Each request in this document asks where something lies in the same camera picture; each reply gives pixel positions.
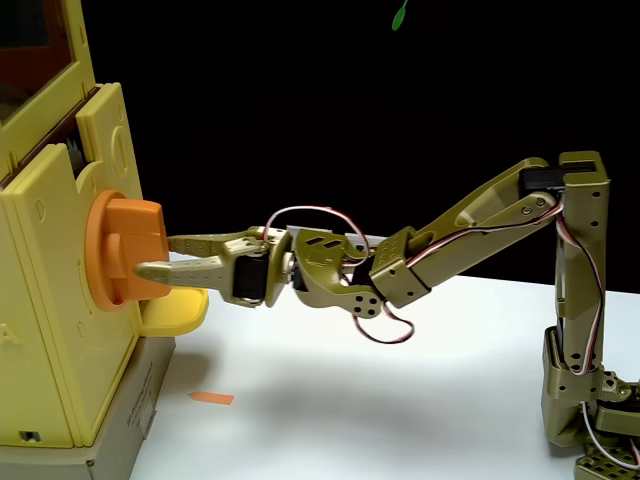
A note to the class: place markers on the green leaf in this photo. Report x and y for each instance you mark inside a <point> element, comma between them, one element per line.
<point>398,17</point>

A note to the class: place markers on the white wall socket plate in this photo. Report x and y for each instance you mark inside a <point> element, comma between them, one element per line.
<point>372,243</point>

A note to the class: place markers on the orange vending machine knob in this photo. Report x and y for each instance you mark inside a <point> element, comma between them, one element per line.
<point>130,235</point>

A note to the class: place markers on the grey cardboard box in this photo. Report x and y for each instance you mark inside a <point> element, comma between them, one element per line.
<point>120,430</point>

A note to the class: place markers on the yellow toy vending machine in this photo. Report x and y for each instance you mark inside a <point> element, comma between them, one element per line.
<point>50,300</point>

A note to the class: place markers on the yellow dispensing tray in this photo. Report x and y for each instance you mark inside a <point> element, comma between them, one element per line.
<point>180,312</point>

